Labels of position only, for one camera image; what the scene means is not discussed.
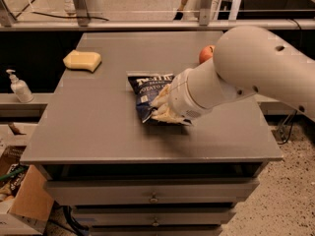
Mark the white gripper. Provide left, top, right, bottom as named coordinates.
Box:
left=151, top=69, right=211, bottom=123

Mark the blue chip bag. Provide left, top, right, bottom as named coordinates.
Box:
left=127, top=73, right=191, bottom=125

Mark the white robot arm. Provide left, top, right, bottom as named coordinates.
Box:
left=152, top=26, right=315, bottom=123

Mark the red apple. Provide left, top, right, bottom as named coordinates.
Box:
left=199, top=45, right=216, bottom=64

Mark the grey drawer cabinet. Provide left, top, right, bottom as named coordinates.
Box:
left=22, top=31, right=282, bottom=236

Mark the yellow sponge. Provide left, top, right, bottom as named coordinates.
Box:
left=63, top=50, right=101, bottom=73

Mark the white pump bottle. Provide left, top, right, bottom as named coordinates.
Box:
left=6, top=69, right=33, bottom=103

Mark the cardboard box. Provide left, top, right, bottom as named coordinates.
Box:
left=0, top=145, right=55, bottom=235

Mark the metal railing frame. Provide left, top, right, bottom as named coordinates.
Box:
left=1, top=0, right=314, bottom=31

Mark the black floor cable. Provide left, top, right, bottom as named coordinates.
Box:
left=275, top=109, right=298, bottom=146

